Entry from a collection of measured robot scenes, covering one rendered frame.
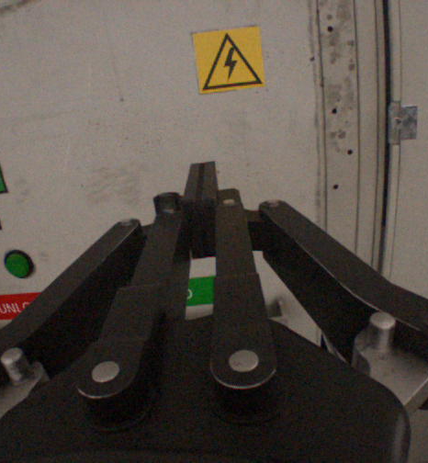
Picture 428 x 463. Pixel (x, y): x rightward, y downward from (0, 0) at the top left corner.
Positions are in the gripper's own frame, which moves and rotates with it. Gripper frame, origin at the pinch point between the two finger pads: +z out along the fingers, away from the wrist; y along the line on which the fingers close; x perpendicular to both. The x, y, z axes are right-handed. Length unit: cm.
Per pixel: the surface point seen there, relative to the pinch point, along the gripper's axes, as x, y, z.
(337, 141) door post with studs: -4.4, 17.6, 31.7
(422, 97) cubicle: 1.2, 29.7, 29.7
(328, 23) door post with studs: 11.7, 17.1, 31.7
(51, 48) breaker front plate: 11.3, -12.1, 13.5
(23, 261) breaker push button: -8.2, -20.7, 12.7
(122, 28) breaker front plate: 11.6, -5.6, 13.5
